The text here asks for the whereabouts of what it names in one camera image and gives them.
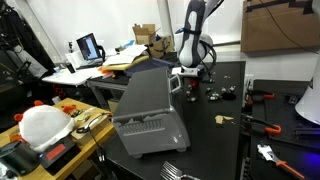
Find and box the stack of white papers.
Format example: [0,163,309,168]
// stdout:
[102,44,148,67]

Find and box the black clamp curved orange tip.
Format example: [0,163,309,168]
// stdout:
[242,113,283,136]

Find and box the white desk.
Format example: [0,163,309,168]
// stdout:
[41,64,104,87]

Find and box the black plastic storage bin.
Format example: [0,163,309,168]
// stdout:
[159,50,181,73]

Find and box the black scale red display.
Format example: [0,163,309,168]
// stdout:
[38,136,81,169]

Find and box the thin black hanging cable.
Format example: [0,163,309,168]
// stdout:
[259,0,320,54]

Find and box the silver metal fork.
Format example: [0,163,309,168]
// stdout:
[159,161,201,180]

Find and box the long metal spoon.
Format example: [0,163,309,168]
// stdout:
[75,113,104,134]

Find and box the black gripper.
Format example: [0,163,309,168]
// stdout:
[183,73,202,90]

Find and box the open black laptop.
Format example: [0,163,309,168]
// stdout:
[75,32,104,69]

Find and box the light wooden table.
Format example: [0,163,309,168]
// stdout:
[0,97,116,180]

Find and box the open empty cardboard box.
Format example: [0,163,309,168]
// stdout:
[132,23,161,46]

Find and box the grey toaster oven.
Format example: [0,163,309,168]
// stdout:
[111,66,192,159]

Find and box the large tan paper scrap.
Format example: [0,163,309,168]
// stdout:
[214,114,235,125]

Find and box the black clamp short orange tip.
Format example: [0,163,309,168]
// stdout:
[248,89,276,101]

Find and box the blue storage bin lid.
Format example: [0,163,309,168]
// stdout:
[124,57,176,76]

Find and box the orange handled clamp silver head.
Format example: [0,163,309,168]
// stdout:
[257,143,306,180]

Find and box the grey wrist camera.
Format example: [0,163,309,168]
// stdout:
[179,65,201,77]

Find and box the black hanging coat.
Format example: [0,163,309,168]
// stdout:
[0,0,56,81]

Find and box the shallow wooden box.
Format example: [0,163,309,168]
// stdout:
[69,111,113,146]

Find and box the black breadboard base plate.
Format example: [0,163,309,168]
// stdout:
[249,79,320,180]

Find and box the large brown cardboard sheet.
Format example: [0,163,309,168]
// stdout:
[240,0,320,53]

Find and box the printed brown cardboard box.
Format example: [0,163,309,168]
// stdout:
[148,34,175,59]

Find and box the small black phone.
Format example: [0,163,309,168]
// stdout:
[65,62,77,74]

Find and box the yellow foam pad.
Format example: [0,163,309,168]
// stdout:
[99,54,150,72]

